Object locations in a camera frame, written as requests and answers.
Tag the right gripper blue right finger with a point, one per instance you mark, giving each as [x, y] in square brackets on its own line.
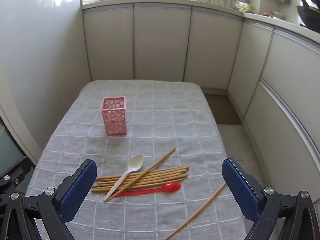
[262, 205]

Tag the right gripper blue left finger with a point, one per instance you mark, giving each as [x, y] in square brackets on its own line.
[55, 207]

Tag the wooden chopstick apart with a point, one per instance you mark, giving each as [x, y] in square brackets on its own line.
[197, 212]

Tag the wooden chopstick crossing pile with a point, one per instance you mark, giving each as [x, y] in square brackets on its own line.
[160, 160]

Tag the white plastic spoon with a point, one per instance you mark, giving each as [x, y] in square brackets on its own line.
[134, 165]

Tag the red plastic spoon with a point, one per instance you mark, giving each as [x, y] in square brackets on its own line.
[167, 188]

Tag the white kitchen cabinets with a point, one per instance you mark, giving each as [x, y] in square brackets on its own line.
[268, 68]

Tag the black device at left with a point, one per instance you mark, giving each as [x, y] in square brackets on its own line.
[15, 169]

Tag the grey checked tablecloth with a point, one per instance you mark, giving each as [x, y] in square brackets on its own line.
[159, 116]

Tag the pink perforated utensil holder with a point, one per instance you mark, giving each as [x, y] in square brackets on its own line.
[113, 113]

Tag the black wok pan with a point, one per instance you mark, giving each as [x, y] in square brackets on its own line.
[309, 15]

